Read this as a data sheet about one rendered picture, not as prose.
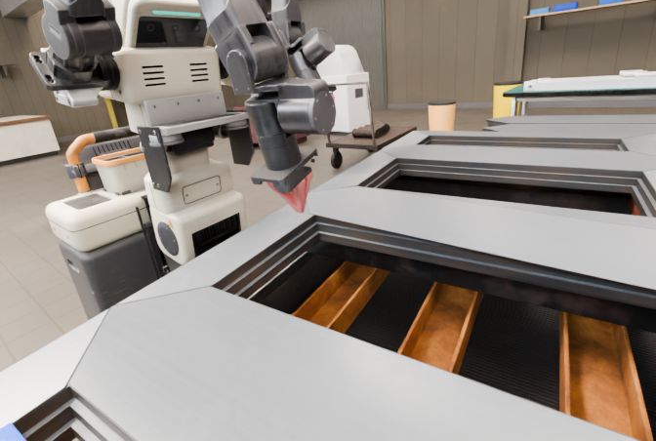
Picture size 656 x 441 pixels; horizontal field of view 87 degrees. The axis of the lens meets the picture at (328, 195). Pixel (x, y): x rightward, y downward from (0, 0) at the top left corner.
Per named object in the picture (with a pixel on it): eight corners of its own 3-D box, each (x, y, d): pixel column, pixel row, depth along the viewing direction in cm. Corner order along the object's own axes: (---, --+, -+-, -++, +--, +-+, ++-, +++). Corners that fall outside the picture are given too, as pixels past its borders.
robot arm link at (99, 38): (82, 38, 72) (54, 41, 69) (87, -3, 65) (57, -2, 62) (110, 72, 73) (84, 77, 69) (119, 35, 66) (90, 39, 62)
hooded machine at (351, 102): (316, 135, 644) (307, 48, 593) (339, 128, 692) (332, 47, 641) (352, 137, 593) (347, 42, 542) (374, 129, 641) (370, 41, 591)
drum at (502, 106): (521, 122, 578) (525, 80, 555) (516, 127, 547) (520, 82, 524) (494, 122, 602) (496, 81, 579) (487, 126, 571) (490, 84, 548)
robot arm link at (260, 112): (259, 84, 52) (233, 99, 49) (295, 82, 49) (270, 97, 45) (272, 127, 56) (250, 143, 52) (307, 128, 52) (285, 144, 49)
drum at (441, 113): (433, 141, 501) (434, 100, 481) (458, 143, 479) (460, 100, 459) (423, 147, 476) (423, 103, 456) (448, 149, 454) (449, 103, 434)
